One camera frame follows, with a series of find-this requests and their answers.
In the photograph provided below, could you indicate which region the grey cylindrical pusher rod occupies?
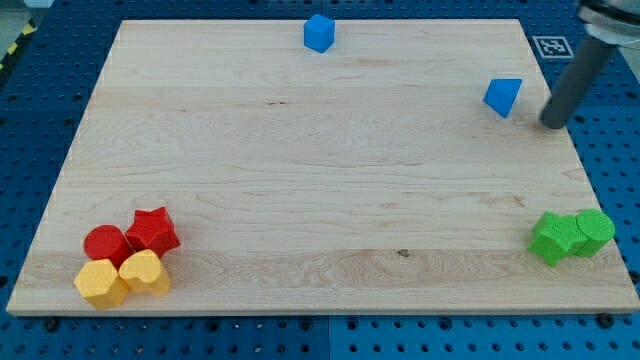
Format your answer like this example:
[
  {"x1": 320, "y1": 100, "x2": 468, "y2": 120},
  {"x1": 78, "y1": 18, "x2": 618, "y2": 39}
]
[{"x1": 539, "y1": 35, "x2": 617, "y2": 130}]

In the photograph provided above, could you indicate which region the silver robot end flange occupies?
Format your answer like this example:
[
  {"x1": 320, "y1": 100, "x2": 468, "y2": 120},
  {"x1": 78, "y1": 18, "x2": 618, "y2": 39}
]
[{"x1": 577, "y1": 0, "x2": 639, "y2": 49}]

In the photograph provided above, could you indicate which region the blue triangle block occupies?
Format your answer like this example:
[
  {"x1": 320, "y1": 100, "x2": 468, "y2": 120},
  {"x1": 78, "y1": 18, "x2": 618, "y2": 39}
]
[{"x1": 483, "y1": 78, "x2": 523, "y2": 118}]

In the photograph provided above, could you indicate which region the blue cube block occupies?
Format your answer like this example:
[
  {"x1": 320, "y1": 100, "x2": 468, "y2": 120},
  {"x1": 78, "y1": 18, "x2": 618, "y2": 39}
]
[{"x1": 303, "y1": 14, "x2": 336, "y2": 53}]

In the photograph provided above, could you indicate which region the white fiducial marker tag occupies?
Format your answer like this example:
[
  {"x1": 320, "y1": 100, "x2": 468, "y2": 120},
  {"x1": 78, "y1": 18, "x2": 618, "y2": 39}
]
[{"x1": 532, "y1": 35, "x2": 574, "y2": 59}]

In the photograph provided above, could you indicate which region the green cylinder block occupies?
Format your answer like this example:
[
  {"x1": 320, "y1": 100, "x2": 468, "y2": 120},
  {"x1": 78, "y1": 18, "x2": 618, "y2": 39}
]
[{"x1": 575, "y1": 209, "x2": 615, "y2": 257}]

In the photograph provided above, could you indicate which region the green star block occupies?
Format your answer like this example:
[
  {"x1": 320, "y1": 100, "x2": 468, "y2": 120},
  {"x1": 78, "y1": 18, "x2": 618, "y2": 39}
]
[{"x1": 528, "y1": 212, "x2": 588, "y2": 266}]

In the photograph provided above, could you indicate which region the wooden board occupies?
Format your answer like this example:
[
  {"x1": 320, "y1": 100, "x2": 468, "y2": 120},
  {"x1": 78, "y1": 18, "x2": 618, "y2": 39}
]
[{"x1": 7, "y1": 19, "x2": 639, "y2": 316}]

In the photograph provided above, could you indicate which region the red star block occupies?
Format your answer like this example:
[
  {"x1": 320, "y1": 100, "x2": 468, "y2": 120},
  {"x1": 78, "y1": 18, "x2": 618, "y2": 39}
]
[{"x1": 125, "y1": 207, "x2": 181, "y2": 258}]

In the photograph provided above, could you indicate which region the yellow heart block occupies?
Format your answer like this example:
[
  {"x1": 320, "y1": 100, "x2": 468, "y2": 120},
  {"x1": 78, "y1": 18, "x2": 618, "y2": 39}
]
[{"x1": 119, "y1": 250, "x2": 171, "y2": 296}]

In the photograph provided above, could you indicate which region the red cylinder block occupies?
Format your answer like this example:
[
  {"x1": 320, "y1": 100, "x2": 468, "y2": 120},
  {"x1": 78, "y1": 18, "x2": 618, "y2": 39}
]
[{"x1": 83, "y1": 224, "x2": 134, "y2": 268}]

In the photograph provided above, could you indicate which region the yellow hexagon block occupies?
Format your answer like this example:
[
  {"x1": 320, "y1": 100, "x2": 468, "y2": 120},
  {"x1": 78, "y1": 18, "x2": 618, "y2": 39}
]
[{"x1": 74, "y1": 259, "x2": 129, "y2": 310}]

